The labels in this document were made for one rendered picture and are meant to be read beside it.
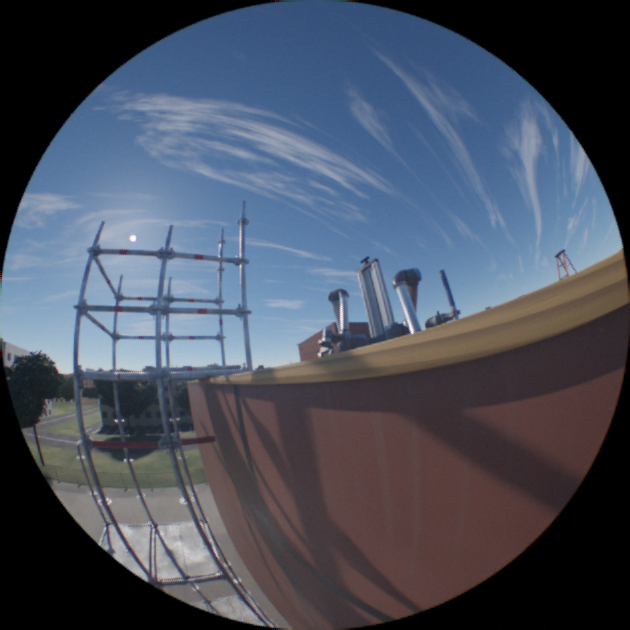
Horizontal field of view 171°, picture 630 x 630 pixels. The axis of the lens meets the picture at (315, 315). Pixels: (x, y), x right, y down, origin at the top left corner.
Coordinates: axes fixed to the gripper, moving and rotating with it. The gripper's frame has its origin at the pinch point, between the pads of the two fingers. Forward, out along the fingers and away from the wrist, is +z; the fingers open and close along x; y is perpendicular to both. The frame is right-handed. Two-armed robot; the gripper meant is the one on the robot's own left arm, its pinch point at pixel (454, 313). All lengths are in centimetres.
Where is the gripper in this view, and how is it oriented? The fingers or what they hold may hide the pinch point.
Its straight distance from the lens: 136.2
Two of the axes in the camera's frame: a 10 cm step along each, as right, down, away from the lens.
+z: -0.2, -2.5, -9.7
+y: -1.5, -9.6, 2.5
